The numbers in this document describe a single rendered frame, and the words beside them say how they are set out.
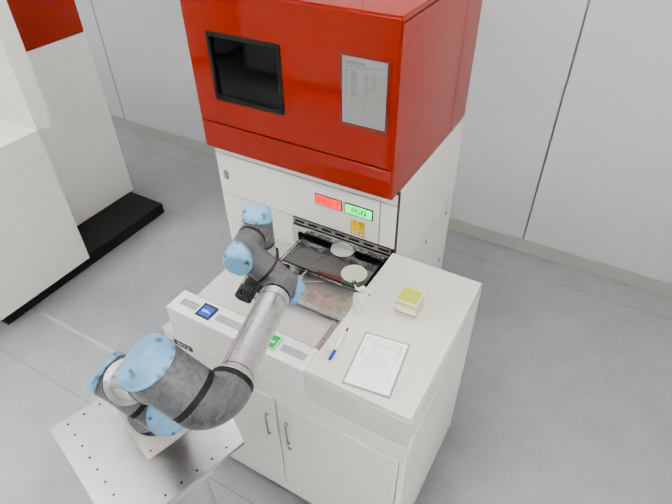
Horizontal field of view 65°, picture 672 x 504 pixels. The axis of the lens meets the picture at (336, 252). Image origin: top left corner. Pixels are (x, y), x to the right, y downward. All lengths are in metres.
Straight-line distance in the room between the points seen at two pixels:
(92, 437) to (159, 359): 0.81
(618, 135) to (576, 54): 0.48
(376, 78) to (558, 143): 1.80
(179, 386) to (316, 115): 1.05
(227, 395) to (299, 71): 1.07
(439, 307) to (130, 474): 1.06
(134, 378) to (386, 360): 0.82
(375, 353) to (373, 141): 0.66
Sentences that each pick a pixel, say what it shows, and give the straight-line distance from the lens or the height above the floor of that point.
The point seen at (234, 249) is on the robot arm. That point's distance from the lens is 1.28.
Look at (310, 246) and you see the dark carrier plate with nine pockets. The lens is 2.11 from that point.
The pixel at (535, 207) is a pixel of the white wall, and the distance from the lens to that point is 3.47.
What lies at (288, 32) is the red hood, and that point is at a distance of 1.74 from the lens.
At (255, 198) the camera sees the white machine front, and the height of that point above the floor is 1.00.
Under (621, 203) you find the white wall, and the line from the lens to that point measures 3.37.
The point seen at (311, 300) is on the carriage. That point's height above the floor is 0.88.
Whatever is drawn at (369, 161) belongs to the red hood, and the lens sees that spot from 1.76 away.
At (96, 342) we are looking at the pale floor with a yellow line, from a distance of 3.23.
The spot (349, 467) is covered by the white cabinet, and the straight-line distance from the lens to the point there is 1.92.
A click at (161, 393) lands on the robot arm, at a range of 1.05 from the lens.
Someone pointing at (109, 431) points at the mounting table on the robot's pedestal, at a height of 0.82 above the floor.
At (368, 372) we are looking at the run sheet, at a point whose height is 0.97.
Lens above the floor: 2.24
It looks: 40 degrees down
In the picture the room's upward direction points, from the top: 1 degrees counter-clockwise
